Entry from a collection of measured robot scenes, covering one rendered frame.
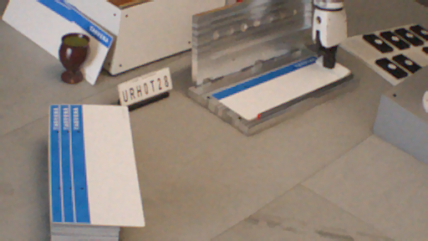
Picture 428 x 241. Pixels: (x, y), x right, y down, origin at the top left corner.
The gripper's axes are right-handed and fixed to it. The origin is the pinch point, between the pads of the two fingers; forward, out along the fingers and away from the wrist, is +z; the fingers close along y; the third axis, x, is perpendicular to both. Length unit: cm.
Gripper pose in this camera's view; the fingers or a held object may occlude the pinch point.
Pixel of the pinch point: (328, 60)
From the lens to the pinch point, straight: 234.8
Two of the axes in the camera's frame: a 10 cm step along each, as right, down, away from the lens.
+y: 7.1, -2.9, 6.4
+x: -7.1, -2.8, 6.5
